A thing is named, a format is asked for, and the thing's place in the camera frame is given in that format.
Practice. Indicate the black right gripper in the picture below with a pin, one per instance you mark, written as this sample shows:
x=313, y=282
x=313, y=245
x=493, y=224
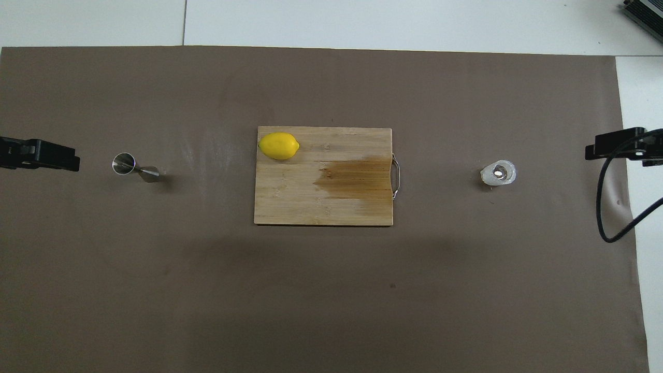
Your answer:
x=655, y=155

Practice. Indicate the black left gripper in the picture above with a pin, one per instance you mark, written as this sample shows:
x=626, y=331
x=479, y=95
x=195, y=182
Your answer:
x=13, y=153

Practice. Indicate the steel double jigger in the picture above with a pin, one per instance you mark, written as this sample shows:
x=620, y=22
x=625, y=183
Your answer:
x=124, y=163

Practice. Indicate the frosted clear glass cup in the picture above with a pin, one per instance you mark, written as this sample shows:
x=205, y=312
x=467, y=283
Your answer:
x=487, y=177

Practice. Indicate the grey ribbed metal device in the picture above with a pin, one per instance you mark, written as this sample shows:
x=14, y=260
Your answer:
x=647, y=11

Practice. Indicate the brown paper table mat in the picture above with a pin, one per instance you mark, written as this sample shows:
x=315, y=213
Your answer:
x=155, y=285

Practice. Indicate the yellow lemon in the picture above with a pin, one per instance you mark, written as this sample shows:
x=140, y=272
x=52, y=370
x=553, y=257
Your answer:
x=278, y=146

